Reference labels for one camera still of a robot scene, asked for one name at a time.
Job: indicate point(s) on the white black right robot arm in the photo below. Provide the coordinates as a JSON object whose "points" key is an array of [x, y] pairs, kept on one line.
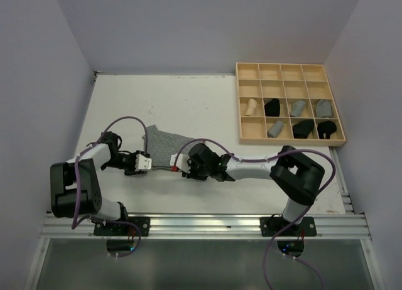
{"points": [[297, 175]]}

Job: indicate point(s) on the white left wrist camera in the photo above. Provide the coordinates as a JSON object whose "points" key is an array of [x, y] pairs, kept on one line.
{"points": [[143, 161]]}

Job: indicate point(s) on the black rolled sock upper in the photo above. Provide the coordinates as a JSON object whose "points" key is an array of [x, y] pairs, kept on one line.
{"points": [[272, 108]]}

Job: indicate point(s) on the grey rolled sock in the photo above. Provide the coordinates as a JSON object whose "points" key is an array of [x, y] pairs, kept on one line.
{"points": [[275, 130], [323, 109], [297, 108]]}

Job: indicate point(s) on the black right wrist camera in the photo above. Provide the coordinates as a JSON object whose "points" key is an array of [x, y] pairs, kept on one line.
{"points": [[201, 154]]}

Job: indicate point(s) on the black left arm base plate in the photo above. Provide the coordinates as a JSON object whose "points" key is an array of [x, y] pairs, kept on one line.
{"points": [[121, 229]]}

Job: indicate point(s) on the black rolled sock lower middle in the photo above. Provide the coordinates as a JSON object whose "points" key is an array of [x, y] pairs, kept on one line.
{"points": [[303, 129]]}

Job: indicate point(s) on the grey rolled sock middle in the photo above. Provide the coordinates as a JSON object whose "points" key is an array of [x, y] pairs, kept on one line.
{"points": [[297, 108]]}

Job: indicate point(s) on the wooden compartment tray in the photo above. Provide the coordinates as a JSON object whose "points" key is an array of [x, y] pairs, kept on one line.
{"points": [[287, 82]]}

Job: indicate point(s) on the grey striped underwear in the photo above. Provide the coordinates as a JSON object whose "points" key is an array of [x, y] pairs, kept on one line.
{"points": [[163, 147]]}

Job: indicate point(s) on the grey rolled sock lower left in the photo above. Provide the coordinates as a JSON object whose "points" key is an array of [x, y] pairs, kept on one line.
{"points": [[275, 130]]}

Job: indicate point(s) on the beige underwear with navy trim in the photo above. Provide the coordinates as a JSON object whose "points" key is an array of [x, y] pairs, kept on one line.
{"points": [[251, 107]]}

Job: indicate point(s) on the black rolled sock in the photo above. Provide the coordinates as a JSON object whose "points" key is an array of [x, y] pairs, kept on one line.
{"points": [[303, 129], [272, 108], [325, 129]]}

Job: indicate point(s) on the grey rolled sock right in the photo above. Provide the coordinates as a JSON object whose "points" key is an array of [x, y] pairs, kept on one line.
{"points": [[323, 109]]}

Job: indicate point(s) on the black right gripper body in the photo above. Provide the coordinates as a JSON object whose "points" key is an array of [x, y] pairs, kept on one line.
{"points": [[201, 172]]}

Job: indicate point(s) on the aluminium frame rail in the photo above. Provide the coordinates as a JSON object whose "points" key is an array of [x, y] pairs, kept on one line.
{"points": [[220, 227]]}

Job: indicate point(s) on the black rolled sock lower right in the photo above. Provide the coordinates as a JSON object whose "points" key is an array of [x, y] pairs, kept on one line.
{"points": [[325, 129]]}

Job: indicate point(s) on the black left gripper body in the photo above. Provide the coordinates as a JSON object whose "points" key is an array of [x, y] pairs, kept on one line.
{"points": [[126, 162]]}

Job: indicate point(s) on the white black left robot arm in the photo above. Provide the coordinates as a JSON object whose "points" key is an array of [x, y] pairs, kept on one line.
{"points": [[75, 187]]}

